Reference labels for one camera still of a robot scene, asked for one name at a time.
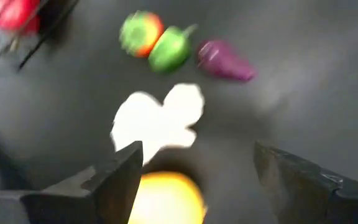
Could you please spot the yellow lemon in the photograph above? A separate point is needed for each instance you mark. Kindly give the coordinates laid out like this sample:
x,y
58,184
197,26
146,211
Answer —
x,y
166,202

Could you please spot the white garlic bulb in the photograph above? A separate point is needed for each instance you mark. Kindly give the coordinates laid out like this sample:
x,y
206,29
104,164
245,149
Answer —
x,y
157,121

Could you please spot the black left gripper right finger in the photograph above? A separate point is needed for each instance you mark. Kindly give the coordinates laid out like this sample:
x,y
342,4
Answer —
x,y
315,199

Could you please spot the small purple eggplant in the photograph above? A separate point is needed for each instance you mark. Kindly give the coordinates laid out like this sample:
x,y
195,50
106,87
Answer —
x,y
222,62

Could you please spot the small green pepper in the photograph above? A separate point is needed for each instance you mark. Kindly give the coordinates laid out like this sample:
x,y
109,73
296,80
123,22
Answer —
x,y
169,49

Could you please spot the long red pepper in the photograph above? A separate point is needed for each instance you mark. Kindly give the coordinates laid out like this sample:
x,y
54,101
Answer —
x,y
14,15

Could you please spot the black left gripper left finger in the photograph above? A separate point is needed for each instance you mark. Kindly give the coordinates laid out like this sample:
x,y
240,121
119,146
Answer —
x,y
89,202

